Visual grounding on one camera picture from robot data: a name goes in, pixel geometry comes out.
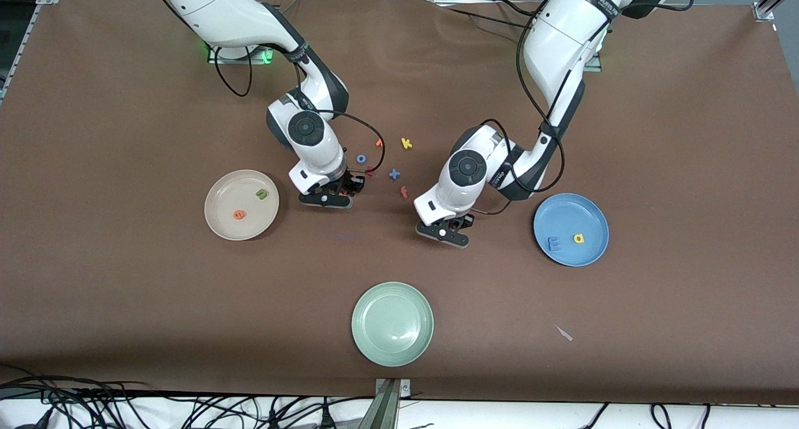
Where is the pale green round plate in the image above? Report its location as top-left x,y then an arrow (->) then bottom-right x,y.
351,282 -> 434,367

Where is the aluminium frame profile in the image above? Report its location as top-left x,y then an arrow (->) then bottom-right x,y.
752,0 -> 799,21

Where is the black cable on table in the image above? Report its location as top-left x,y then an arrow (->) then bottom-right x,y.
431,0 -> 544,33

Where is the aluminium frame rail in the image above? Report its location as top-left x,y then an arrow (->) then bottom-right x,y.
0,0 -> 66,102

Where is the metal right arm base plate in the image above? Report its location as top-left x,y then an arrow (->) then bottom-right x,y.
208,41 -> 277,65

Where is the blue round plate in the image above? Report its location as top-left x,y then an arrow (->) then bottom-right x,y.
533,193 -> 610,267

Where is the beige round plate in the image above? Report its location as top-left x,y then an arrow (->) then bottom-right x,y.
204,169 -> 280,241

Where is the black floor cable tangle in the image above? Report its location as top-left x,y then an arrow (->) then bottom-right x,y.
0,365 -> 375,429

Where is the grey metal table bracket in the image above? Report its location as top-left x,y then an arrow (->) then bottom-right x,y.
375,378 -> 411,429

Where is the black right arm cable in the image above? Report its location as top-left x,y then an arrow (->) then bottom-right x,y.
214,42 -> 386,170

